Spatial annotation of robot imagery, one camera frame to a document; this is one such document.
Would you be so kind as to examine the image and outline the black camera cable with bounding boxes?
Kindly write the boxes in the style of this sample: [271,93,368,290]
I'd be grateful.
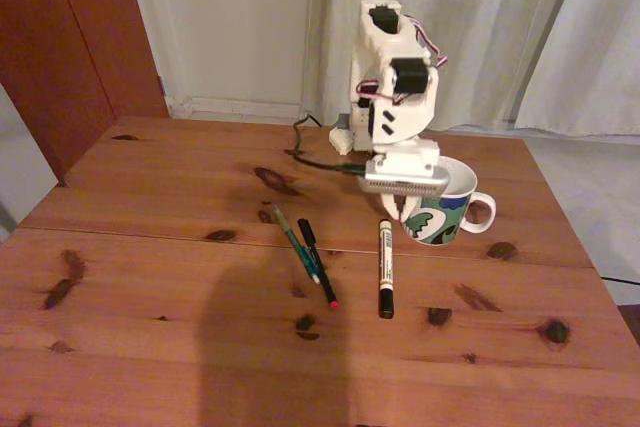
[291,114,369,176]

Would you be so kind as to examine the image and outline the white curtain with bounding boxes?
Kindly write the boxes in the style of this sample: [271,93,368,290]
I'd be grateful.
[514,0,640,136]
[302,0,589,133]

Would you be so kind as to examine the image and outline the teal transparent pen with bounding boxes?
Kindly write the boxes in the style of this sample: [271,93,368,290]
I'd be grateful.
[271,204,322,285]

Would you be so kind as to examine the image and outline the white marker with black cap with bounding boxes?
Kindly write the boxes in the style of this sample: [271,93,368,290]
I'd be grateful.
[377,218,395,320]

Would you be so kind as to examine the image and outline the white green blue patterned mug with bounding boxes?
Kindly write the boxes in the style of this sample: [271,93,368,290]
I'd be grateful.
[401,156,497,247]

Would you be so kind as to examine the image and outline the brown wooden door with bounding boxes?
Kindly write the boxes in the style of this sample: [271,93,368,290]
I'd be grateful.
[0,0,169,188]

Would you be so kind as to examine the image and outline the black pen with red end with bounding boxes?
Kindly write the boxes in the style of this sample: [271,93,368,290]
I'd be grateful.
[297,217,340,311]

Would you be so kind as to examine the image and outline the silver gripper camera box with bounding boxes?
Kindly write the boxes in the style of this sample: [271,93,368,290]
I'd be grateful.
[358,166,451,198]

